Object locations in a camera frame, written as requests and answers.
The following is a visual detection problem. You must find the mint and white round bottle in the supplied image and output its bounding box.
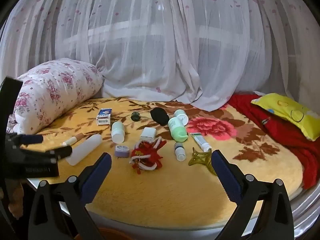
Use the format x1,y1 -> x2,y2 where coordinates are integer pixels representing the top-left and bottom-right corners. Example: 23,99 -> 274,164
174,109 -> 189,126

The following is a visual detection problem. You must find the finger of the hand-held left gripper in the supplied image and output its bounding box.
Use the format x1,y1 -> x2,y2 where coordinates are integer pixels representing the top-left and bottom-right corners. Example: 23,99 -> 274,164
10,134 -> 43,145
21,146 -> 73,164

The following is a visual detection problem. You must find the white and green tube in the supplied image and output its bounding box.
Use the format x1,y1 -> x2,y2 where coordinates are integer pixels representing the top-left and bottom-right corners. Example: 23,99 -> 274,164
190,132 -> 212,152

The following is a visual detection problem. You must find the floral white pink pillow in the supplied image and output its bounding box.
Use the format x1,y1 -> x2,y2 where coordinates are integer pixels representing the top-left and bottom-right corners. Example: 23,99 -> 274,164
6,57 -> 105,135

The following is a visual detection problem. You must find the red blanket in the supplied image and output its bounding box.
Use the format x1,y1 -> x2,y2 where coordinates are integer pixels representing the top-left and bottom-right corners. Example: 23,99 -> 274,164
226,92 -> 320,190

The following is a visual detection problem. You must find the yellow cartoon pillow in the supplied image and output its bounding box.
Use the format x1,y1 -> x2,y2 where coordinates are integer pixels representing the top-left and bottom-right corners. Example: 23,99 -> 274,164
251,93 -> 320,142

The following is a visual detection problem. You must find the yellow floral plush blanket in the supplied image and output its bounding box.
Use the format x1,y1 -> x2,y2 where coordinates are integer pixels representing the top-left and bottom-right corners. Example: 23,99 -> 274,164
20,96 -> 304,227

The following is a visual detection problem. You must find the red and white knit ornament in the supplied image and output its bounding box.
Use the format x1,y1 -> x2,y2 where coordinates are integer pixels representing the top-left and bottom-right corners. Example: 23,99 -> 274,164
129,137 -> 167,174

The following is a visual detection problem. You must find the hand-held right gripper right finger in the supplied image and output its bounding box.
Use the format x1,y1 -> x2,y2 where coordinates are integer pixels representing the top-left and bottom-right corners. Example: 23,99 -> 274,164
211,149 -> 295,240

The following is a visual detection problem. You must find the small white blue-label bottle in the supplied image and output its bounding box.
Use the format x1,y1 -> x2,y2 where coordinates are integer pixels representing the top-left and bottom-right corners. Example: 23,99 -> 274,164
174,142 -> 187,161

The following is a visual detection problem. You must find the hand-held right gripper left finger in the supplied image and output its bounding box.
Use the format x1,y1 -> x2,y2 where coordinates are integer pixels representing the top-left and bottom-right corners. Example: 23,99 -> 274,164
27,152 -> 112,240

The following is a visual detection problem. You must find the long white plastic bottle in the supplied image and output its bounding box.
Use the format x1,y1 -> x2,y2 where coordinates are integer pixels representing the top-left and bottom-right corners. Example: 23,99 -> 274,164
65,134 -> 103,166

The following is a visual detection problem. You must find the beige and white stick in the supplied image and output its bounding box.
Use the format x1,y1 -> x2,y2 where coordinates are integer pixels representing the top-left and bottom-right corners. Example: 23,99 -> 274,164
62,133 -> 85,147

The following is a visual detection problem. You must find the blue and white small box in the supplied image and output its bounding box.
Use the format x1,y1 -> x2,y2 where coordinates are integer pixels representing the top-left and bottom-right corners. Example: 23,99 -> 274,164
96,108 -> 112,125

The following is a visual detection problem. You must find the white square case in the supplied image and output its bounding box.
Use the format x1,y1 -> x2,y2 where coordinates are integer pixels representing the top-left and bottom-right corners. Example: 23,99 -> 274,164
140,127 -> 157,143

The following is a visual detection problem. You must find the light green bottle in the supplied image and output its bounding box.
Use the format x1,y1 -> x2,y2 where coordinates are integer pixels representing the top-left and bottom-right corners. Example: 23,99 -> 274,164
167,117 -> 189,142

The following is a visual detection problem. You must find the olive translucent hair claw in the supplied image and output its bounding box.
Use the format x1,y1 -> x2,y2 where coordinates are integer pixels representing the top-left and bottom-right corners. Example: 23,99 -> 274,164
188,147 -> 218,177

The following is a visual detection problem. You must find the black sock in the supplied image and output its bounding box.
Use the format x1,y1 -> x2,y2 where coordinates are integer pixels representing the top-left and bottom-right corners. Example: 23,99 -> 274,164
150,107 -> 170,127

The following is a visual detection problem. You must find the small purple box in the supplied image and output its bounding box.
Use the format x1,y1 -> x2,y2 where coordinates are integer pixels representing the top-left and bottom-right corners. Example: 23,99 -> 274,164
114,144 -> 130,158

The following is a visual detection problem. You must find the person's left hand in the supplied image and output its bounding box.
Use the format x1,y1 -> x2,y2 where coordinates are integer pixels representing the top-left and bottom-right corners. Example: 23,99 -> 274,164
7,179 -> 25,218

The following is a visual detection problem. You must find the short white plastic bottle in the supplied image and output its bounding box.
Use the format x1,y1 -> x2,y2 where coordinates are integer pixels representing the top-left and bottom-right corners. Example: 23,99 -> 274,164
111,121 -> 125,144

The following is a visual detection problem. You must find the white sheer petal-print curtain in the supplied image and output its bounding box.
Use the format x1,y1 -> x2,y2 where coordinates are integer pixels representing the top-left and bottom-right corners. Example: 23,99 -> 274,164
0,0 -> 320,112

